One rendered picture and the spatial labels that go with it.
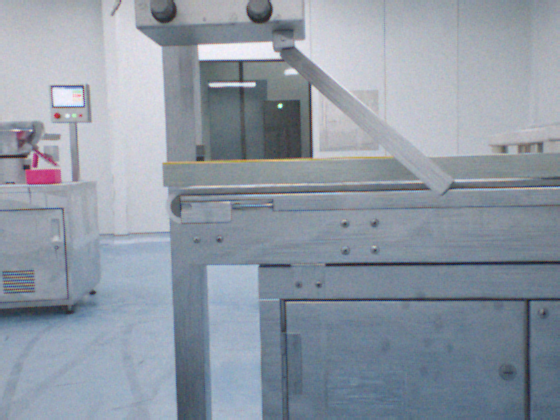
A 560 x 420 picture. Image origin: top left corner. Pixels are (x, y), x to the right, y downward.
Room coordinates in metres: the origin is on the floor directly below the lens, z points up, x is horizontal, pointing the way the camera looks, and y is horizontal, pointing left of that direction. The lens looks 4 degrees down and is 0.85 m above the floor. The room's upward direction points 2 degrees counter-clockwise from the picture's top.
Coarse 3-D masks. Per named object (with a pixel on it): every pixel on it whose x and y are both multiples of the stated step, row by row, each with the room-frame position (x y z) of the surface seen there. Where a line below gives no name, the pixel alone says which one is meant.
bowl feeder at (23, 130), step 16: (0, 128) 3.01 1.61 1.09; (16, 128) 3.04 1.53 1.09; (32, 128) 3.10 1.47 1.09; (0, 144) 3.06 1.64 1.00; (16, 144) 3.08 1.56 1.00; (0, 160) 3.11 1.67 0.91; (16, 160) 3.11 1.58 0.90; (32, 160) 3.09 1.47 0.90; (48, 160) 3.10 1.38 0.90; (0, 176) 3.11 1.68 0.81; (16, 176) 3.11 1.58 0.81
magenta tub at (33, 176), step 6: (30, 174) 2.89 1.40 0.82; (36, 174) 2.90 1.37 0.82; (42, 174) 2.90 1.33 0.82; (48, 174) 2.90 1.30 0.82; (54, 174) 2.91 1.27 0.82; (60, 174) 3.00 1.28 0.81; (30, 180) 2.89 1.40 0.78; (36, 180) 2.90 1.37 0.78; (42, 180) 2.90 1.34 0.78; (48, 180) 2.90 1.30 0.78; (54, 180) 2.91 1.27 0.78; (60, 180) 2.99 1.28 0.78
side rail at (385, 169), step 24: (168, 168) 0.70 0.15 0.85; (192, 168) 0.70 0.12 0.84; (216, 168) 0.70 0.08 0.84; (240, 168) 0.69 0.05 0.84; (264, 168) 0.69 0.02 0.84; (288, 168) 0.69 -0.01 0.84; (312, 168) 0.69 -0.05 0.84; (336, 168) 0.69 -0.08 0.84; (360, 168) 0.68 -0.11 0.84; (384, 168) 0.68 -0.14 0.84; (456, 168) 0.67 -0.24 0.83; (480, 168) 0.67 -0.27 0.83; (504, 168) 0.67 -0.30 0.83; (528, 168) 0.67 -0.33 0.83; (552, 168) 0.67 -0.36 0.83
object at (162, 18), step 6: (150, 0) 0.65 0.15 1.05; (156, 0) 0.65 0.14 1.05; (162, 0) 0.65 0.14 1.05; (168, 0) 0.65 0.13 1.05; (150, 6) 0.65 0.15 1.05; (156, 6) 0.65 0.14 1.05; (162, 6) 0.65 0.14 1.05; (168, 6) 0.65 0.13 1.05; (174, 6) 0.67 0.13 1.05; (156, 12) 0.65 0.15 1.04; (162, 12) 0.65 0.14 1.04; (168, 12) 0.66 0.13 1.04; (174, 12) 0.67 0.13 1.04; (156, 18) 0.67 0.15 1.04; (162, 18) 0.66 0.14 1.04; (168, 18) 0.67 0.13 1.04
